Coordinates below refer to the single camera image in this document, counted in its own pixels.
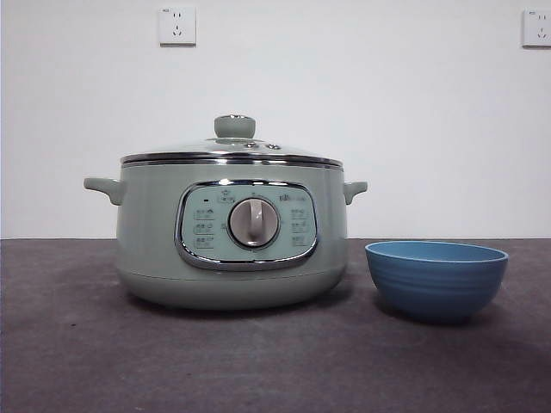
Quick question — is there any blue ribbed bowl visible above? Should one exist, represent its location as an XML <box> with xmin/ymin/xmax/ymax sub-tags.
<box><xmin>364</xmin><ymin>240</ymin><xmax>511</xmax><ymax>326</ymax></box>

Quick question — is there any glass lid with green knob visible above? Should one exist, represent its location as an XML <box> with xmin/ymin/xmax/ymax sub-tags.
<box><xmin>120</xmin><ymin>114</ymin><xmax>344</xmax><ymax>167</ymax></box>

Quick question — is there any pale green electric steamer pot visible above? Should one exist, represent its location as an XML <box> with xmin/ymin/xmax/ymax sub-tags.
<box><xmin>83</xmin><ymin>162</ymin><xmax>369</xmax><ymax>311</ymax></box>

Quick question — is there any white wall socket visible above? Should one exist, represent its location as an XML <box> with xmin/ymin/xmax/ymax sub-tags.
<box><xmin>158</xmin><ymin>5</ymin><xmax>198</xmax><ymax>47</ymax></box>
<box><xmin>521</xmin><ymin>9</ymin><xmax>551</xmax><ymax>49</ymax></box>

